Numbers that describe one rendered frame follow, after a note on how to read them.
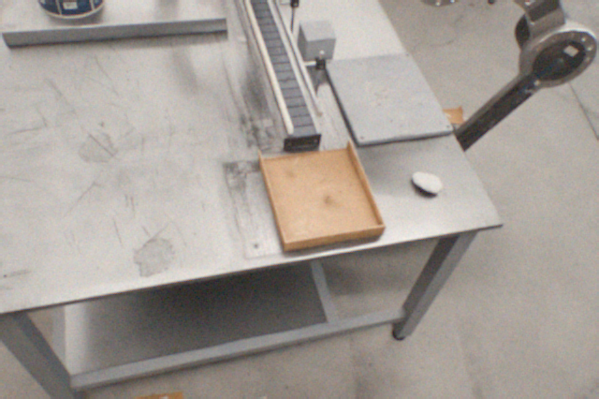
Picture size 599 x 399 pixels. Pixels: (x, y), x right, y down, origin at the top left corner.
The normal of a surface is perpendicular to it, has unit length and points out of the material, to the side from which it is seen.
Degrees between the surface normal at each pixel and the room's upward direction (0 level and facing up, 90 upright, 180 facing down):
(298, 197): 0
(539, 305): 0
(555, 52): 90
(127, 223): 0
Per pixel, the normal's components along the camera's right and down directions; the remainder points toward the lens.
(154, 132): 0.10, -0.58
